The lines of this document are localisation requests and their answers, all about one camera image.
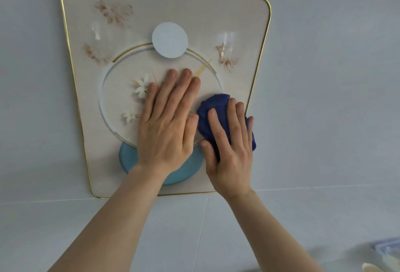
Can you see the clear plastic container blue rim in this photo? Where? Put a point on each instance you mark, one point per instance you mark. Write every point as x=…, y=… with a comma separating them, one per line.
x=387, y=250

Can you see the person's right middle finger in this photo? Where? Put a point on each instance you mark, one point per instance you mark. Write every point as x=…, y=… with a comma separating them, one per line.
x=232, y=120

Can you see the person's left little finger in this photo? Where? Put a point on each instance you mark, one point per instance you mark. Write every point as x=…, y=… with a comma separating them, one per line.
x=150, y=101

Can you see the person's left thumb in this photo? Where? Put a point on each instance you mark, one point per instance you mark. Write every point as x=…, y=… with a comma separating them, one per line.
x=191, y=134

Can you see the dark blue cleaning cloth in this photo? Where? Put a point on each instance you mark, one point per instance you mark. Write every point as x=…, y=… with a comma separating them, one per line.
x=215, y=106

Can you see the person's right hand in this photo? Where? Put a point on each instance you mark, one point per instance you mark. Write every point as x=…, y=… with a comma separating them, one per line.
x=234, y=165

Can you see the person's left middle finger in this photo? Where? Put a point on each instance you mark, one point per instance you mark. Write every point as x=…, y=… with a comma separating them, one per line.
x=179, y=90

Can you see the person's right little finger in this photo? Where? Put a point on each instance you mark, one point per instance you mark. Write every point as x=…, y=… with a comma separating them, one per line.
x=250, y=134

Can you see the person's left forearm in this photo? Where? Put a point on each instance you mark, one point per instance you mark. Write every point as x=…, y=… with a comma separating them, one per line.
x=112, y=228

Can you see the cream rounded object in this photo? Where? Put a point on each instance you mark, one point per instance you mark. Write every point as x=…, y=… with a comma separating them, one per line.
x=372, y=268

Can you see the person's left hand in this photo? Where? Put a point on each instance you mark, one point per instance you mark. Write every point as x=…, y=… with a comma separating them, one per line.
x=164, y=137

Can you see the beige floral gold-trimmed wall panel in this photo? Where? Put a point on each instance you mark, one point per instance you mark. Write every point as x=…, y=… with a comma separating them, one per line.
x=131, y=9

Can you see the person's right forearm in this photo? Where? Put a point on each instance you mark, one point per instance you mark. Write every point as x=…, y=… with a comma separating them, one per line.
x=268, y=234

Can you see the person's right thumb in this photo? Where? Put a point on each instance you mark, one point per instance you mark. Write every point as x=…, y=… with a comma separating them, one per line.
x=210, y=156

